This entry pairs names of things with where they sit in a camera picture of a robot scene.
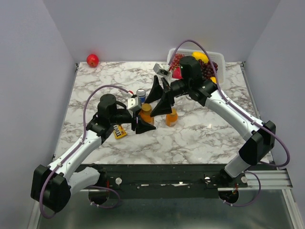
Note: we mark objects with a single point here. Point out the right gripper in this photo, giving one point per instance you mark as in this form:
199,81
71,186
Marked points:
164,107

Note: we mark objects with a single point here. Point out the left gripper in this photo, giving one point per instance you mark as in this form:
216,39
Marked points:
142,127

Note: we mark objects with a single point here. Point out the orange juice bottle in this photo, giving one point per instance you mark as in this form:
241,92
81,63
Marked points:
171,120
145,116

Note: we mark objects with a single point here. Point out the gold bottle cap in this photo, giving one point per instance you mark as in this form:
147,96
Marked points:
174,112
146,107

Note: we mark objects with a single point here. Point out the clear glass jar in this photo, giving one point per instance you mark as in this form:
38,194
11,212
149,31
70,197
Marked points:
187,104

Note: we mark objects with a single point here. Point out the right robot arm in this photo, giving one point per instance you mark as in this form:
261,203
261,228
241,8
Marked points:
258,135

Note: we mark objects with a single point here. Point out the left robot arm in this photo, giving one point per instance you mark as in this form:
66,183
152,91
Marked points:
76,152

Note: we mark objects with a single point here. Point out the blue energy can left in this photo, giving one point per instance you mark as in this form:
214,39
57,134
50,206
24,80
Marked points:
141,93

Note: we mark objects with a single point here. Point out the yellow candy packet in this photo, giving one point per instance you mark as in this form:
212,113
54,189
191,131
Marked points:
119,132

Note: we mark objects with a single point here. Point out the red dragon fruit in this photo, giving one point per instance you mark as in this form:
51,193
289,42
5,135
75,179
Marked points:
177,73

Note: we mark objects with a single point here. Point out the light red grape bunch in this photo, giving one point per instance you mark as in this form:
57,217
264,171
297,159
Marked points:
176,59

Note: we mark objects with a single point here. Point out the dark red grape bunch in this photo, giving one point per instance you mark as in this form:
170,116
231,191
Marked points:
206,69

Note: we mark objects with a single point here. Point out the white plastic fruit basket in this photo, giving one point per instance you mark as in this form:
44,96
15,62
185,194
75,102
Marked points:
216,57

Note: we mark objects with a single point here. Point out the red apple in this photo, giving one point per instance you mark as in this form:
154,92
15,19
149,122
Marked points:
92,60

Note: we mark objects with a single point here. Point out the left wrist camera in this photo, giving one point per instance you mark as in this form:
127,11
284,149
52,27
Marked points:
134,104

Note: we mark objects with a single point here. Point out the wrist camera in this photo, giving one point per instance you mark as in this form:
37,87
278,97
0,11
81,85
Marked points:
134,104
162,70

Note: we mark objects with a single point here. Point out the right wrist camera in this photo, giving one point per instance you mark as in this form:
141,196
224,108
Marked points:
162,70

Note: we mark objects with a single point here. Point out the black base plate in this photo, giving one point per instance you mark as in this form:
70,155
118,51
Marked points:
150,182

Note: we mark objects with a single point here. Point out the aluminium rail frame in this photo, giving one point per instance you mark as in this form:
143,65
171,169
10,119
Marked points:
271,179

